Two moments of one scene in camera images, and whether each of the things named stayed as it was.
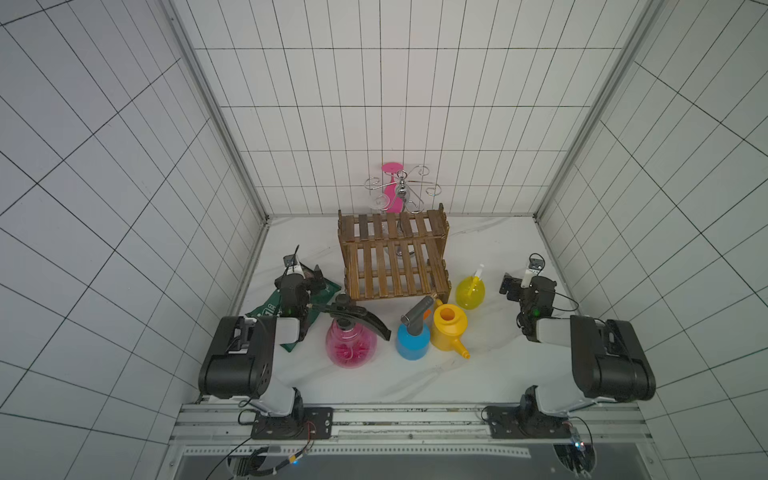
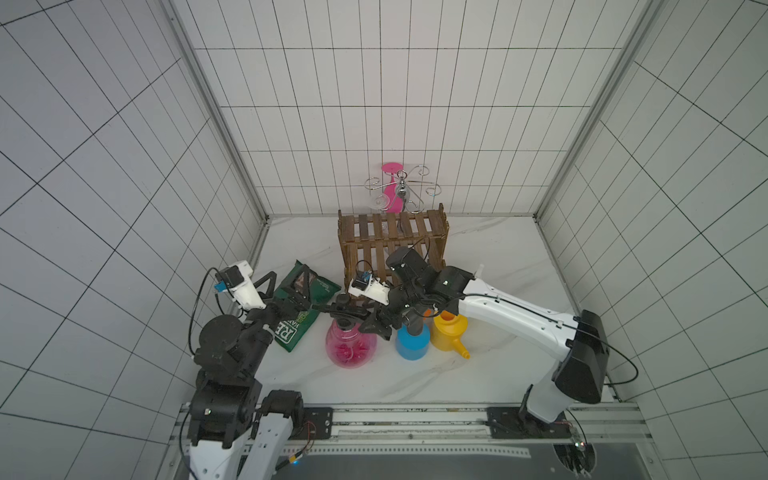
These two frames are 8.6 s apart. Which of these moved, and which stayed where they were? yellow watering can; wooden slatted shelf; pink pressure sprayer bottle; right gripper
Moved: right gripper
Stayed: pink pressure sprayer bottle; wooden slatted shelf; yellow watering can
